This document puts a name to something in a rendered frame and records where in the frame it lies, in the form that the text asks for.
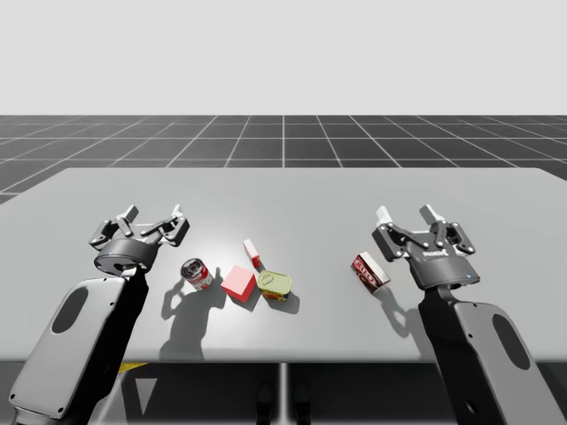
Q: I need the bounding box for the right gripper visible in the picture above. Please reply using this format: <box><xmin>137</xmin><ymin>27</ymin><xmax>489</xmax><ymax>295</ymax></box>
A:
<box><xmin>370</xmin><ymin>204</ymin><xmax>481</xmax><ymax>292</ymax></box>

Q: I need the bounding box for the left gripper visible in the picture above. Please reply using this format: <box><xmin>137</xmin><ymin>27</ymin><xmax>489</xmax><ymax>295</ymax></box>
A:
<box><xmin>88</xmin><ymin>203</ymin><xmax>191</xmax><ymax>279</ymax></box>

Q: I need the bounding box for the pink cube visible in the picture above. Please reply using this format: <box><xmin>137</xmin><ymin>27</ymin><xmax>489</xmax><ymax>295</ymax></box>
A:
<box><xmin>221</xmin><ymin>265</ymin><xmax>258</xmax><ymax>304</ymax></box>

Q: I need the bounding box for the red and brown carton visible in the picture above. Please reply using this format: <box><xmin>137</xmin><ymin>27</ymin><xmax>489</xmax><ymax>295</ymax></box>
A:
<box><xmin>351</xmin><ymin>251</ymin><xmax>392</xmax><ymax>295</ymax></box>

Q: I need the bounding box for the red and white can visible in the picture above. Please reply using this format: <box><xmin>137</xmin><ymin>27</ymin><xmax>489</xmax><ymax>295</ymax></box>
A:
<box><xmin>180</xmin><ymin>258</ymin><xmax>213</xmax><ymax>292</ymax></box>

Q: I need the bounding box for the red and white carton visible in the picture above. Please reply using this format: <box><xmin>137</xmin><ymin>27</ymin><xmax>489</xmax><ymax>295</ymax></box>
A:
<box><xmin>242</xmin><ymin>238</ymin><xmax>262</xmax><ymax>271</ymax></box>

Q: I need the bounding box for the green and blue rectangular can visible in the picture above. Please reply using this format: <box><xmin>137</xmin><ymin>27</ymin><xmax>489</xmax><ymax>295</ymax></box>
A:
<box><xmin>256</xmin><ymin>270</ymin><xmax>293</xmax><ymax>304</ymax></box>

